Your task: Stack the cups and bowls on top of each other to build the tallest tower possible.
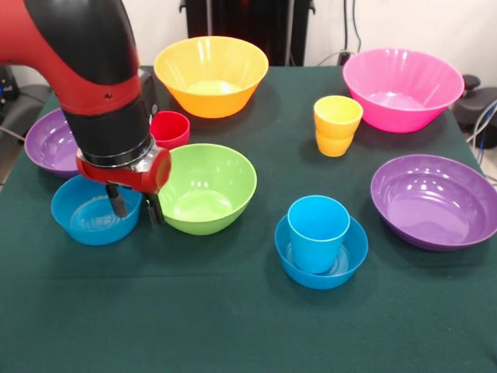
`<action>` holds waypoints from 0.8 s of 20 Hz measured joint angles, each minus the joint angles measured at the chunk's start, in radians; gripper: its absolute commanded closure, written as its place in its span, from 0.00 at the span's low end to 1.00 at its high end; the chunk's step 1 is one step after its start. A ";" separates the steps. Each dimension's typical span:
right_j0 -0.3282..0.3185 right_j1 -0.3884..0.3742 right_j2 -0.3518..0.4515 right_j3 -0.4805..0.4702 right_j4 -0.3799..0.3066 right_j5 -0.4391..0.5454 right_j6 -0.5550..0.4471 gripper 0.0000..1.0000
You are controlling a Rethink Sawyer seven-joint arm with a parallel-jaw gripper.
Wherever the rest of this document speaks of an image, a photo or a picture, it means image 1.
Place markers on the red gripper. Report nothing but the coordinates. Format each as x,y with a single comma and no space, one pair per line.
124,176

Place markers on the blue bowl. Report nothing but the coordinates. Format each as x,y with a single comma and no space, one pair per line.
93,233
322,281

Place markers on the green bowl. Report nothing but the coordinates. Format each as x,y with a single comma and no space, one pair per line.
209,217

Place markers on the orange bowl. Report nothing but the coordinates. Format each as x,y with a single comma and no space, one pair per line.
209,105

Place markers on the blue cup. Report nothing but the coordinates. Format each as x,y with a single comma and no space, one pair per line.
314,252

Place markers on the orange cup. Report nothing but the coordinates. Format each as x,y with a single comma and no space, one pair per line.
336,140

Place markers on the pink bowl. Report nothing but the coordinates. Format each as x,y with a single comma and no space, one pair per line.
400,116

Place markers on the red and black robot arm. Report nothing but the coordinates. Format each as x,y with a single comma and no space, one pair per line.
77,58

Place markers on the black computer tower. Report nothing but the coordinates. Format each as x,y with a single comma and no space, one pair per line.
7,87

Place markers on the red cup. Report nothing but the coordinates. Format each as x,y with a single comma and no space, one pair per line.
171,128

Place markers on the purple bowl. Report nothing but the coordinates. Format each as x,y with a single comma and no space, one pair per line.
431,210
48,151

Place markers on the dark green tablecloth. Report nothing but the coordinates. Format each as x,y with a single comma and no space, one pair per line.
248,330

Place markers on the black knobbed device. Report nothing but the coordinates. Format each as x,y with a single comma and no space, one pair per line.
485,101

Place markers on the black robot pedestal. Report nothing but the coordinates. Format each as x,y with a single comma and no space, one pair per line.
252,23

